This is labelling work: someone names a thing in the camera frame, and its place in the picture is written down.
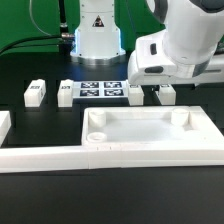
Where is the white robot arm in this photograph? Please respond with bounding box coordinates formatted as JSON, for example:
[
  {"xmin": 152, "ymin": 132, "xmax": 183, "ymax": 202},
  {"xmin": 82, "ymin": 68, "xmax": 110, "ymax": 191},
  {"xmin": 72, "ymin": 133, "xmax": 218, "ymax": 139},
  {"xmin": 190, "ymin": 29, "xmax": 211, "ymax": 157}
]
[{"xmin": 71, "ymin": 0, "xmax": 224, "ymax": 85}]

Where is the fiducial marker plate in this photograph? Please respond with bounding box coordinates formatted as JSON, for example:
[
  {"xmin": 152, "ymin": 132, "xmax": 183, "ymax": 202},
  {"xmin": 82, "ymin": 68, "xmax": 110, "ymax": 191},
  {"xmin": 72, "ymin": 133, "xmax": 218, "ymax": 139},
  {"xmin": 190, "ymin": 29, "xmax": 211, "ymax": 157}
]
[{"xmin": 73, "ymin": 81, "xmax": 127, "ymax": 99}]

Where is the black cable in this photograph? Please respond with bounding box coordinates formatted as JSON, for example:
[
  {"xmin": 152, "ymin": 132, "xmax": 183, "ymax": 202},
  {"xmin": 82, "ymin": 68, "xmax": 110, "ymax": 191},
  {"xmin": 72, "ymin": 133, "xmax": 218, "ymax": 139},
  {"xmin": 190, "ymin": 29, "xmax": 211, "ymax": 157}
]
[{"xmin": 0, "ymin": 32, "xmax": 76, "ymax": 56}]

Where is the white desk top tray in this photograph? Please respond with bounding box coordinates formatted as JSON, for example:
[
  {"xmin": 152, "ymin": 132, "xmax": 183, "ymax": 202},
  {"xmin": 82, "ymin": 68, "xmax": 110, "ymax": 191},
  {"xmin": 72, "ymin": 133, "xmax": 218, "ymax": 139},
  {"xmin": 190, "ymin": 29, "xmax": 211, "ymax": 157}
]
[{"xmin": 81, "ymin": 106, "xmax": 224, "ymax": 145}]

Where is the white U-shaped fence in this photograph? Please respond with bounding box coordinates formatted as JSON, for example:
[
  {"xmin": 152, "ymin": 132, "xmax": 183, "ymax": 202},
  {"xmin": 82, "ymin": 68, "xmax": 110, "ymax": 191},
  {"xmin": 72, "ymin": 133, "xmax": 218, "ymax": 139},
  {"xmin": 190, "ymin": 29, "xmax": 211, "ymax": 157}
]
[{"xmin": 0, "ymin": 110, "xmax": 224, "ymax": 174}]

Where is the grey thin cable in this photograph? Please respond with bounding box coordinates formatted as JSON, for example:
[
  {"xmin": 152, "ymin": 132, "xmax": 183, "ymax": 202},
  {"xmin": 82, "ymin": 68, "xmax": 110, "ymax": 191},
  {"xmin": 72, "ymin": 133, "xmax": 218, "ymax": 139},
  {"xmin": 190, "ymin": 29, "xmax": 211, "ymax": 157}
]
[{"xmin": 28, "ymin": 0, "xmax": 54, "ymax": 37}]

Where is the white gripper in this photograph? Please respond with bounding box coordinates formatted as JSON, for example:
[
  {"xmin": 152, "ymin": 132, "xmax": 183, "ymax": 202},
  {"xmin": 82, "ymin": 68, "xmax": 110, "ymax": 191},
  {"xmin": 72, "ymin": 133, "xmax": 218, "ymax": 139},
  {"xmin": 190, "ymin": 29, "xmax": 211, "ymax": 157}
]
[{"xmin": 128, "ymin": 30, "xmax": 224, "ymax": 86}]

